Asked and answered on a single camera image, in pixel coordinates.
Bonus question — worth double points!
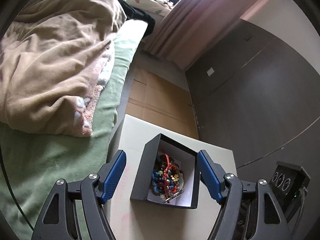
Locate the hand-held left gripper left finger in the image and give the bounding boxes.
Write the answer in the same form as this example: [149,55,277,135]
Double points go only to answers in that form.
[31,150,127,240]

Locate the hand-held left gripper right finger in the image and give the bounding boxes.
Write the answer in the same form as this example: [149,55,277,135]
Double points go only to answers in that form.
[197,150,293,240]

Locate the black jewelry box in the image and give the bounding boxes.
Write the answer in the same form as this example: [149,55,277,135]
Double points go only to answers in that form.
[130,133,200,210]

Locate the pile of beaded bracelets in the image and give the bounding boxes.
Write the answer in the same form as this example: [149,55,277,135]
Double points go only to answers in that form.
[149,152,186,203]

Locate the blue braided necklace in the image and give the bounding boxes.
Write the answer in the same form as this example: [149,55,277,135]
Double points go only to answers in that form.
[151,170,173,188]

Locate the green bed sheet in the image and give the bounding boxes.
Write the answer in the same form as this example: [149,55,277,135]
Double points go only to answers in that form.
[0,34,137,232]

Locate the black power box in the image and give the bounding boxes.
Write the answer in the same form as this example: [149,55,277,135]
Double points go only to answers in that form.
[271,162,311,222]

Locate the cardboard floor sheets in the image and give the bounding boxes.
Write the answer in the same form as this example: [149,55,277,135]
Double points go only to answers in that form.
[125,66,200,141]

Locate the pink fluffy blanket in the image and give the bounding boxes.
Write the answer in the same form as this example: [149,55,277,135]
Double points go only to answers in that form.
[72,40,117,138]

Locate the beige blanket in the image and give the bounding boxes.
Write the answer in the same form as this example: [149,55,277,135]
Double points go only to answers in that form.
[0,0,128,137]

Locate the white mattress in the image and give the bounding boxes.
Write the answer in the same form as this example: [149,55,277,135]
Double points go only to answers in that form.
[107,20,148,160]

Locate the brown curtain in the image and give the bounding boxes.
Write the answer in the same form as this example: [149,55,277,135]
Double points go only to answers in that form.
[142,0,273,71]

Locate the black clothing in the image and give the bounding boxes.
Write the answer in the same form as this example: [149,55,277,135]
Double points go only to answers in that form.
[95,0,156,36]

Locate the patterned pillow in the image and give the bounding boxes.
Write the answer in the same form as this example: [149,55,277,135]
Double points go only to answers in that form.
[124,0,176,18]

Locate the black cable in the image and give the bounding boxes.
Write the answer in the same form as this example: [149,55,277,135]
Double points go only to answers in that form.
[297,187,308,232]

